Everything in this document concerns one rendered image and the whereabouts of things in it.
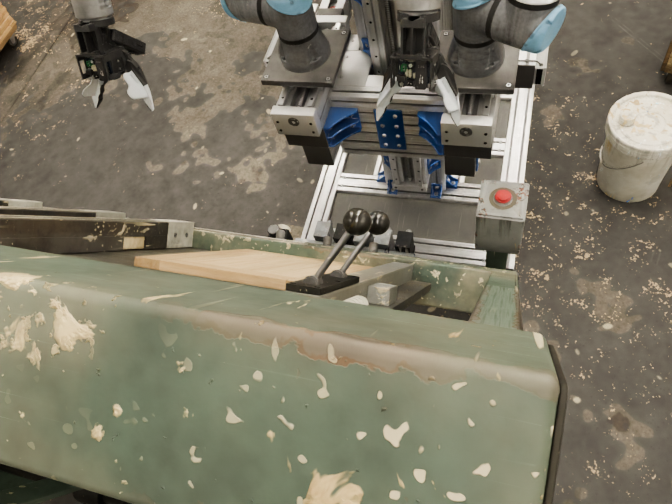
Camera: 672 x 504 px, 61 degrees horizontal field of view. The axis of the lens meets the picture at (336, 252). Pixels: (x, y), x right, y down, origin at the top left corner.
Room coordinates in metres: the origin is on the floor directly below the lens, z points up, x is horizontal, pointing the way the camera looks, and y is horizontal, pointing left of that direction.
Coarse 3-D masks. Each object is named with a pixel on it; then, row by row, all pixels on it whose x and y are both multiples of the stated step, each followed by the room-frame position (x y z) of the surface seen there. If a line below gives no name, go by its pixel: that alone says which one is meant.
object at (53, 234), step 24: (0, 216) 0.77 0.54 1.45; (24, 216) 0.82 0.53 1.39; (48, 216) 0.85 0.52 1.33; (0, 240) 0.73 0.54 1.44; (24, 240) 0.75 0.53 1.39; (48, 240) 0.78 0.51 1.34; (72, 240) 0.80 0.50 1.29; (96, 240) 0.83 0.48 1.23; (120, 240) 0.87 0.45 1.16; (144, 240) 0.91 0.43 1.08; (168, 240) 0.95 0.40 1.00; (192, 240) 1.00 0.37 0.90
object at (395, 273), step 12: (384, 264) 0.65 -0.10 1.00; (396, 264) 0.66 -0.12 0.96; (408, 264) 0.67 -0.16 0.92; (360, 276) 0.49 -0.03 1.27; (372, 276) 0.50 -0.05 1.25; (384, 276) 0.52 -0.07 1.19; (396, 276) 0.57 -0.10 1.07; (408, 276) 0.63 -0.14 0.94; (348, 288) 0.41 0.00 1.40; (360, 288) 0.44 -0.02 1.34
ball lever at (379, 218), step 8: (376, 216) 0.48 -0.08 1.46; (384, 216) 0.48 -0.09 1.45; (376, 224) 0.47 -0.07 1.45; (384, 224) 0.47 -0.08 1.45; (368, 232) 0.47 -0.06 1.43; (376, 232) 0.46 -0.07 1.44; (384, 232) 0.46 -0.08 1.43; (368, 240) 0.47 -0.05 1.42; (360, 248) 0.46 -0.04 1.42; (352, 256) 0.46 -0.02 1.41; (344, 264) 0.45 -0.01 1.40; (336, 272) 0.44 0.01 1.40; (344, 272) 0.44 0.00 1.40
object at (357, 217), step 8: (352, 208) 0.44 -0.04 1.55; (360, 208) 0.44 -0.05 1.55; (344, 216) 0.43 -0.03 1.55; (352, 216) 0.43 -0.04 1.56; (360, 216) 0.42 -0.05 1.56; (368, 216) 0.42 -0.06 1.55; (344, 224) 0.43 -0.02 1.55; (352, 224) 0.42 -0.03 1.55; (360, 224) 0.41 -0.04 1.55; (368, 224) 0.41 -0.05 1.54; (352, 232) 0.41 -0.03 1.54; (360, 232) 0.41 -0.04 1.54; (344, 240) 0.41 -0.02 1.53; (336, 248) 0.41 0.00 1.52; (328, 256) 0.41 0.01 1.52; (336, 256) 0.40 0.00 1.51; (328, 264) 0.40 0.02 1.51; (320, 272) 0.40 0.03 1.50; (304, 280) 0.39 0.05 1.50; (312, 280) 0.39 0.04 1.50; (320, 280) 0.39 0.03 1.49
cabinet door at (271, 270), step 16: (144, 256) 0.70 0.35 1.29; (160, 256) 0.71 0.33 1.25; (176, 256) 0.72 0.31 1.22; (192, 256) 0.73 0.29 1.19; (208, 256) 0.75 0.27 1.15; (224, 256) 0.77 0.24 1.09; (240, 256) 0.79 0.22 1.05; (256, 256) 0.80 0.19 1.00; (272, 256) 0.82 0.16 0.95; (288, 256) 0.82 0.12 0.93; (176, 272) 0.63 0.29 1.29; (192, 272) 0.62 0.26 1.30; (208, 272) 0.60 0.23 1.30; (224, 272) 0.59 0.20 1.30; (240, 272) 0.58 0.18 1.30; (256, 272) 0.59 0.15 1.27; (272, 272) 0.60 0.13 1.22; (288, 272) 0.61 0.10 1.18; (304, 272) 0.62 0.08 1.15; (352, 272) 0.63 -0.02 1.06; (272, 288) 0.53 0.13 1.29
